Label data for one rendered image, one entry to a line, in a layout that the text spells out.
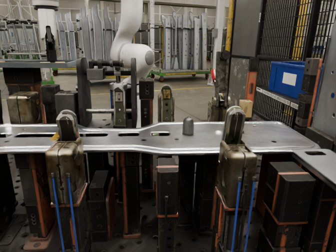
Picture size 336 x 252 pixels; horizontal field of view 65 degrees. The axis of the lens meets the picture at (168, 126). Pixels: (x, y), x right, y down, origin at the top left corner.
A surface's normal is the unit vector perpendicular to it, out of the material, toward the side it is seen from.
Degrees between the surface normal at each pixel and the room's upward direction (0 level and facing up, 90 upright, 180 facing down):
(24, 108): 90
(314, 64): 90
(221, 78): 82
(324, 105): 90
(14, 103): 90
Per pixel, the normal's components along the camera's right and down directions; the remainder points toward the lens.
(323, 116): -1.00, 0.00
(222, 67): 0.07, 0.17
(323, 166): 0.02, -0.95
